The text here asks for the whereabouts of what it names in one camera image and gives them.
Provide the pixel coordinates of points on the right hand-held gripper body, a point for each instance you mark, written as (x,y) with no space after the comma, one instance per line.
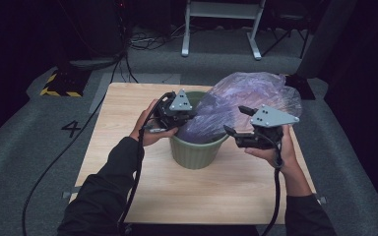
(270,118)

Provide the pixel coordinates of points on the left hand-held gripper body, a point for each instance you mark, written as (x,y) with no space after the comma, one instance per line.
(172,116)

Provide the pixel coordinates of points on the purple plastic bag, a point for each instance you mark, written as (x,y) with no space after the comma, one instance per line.
(236,95)

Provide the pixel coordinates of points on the green ribbed bin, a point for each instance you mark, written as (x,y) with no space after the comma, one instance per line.
(193,154)

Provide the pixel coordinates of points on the person's left hand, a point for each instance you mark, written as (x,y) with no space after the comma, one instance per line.
(151,137)

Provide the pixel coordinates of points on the person's right hand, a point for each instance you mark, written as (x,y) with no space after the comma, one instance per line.
(287,157)

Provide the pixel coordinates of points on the black base with yellow edge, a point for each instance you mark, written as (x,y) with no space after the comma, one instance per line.
(303,90)

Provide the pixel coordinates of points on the black tripod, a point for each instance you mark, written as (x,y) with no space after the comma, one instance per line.
(288,32)

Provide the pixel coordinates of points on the white metal stand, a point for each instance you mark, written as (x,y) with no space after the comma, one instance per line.
(221,10)

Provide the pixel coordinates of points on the yellow black striped base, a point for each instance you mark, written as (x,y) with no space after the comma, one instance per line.
(65,83)

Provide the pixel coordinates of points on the black equipment stand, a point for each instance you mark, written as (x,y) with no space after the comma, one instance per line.
(95,29)

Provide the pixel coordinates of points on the dark grey post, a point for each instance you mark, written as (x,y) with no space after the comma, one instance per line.
(325,39)

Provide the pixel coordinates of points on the grey table bracket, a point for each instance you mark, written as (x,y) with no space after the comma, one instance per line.
(321,199)
(69,194)

